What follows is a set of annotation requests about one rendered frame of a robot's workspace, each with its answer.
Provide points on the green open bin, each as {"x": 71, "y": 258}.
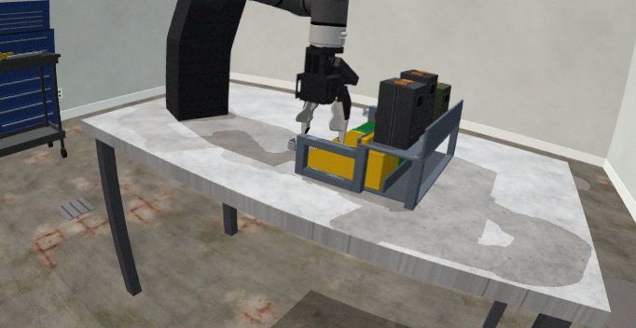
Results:
{"x": 370, "y": 125}

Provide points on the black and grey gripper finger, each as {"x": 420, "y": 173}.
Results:
{"x": 306, "y": 115}
{"x": 340, "y": 114}

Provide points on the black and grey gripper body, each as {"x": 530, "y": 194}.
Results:
{"x": 318, "y": 84}

